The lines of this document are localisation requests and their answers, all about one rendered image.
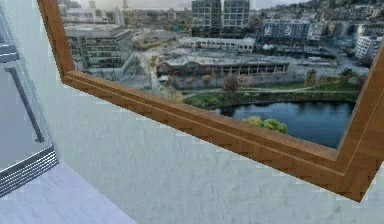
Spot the wooden framed window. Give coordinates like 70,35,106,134
36,0,384,203

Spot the grey fridge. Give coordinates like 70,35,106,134
0,4,60,199

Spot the dark fridge handle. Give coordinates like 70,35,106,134
4,66,46,144

